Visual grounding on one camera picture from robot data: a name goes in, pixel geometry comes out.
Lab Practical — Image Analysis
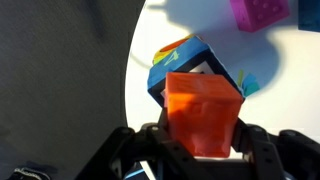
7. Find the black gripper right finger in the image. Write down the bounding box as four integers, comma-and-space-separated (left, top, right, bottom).
230, 117, 320, 180

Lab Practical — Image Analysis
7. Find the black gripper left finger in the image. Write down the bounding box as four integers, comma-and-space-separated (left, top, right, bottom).
74, 109, 218, 180

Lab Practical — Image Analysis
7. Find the orange block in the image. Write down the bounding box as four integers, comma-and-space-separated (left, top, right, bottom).
163, 72, 244, 158

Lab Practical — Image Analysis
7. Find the magenta block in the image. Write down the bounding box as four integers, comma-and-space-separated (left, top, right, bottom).
229, 0, 291, 34

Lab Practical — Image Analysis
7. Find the dark blue block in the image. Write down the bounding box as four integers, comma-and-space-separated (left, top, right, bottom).
297, 0, 320, 33

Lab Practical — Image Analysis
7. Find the orange multicolour picture cube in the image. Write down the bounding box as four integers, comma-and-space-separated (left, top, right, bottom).
152, 33, 261, 98

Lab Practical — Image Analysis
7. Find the blue picture cube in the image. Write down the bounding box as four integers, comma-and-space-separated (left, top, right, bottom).
147, 34, 246, 108

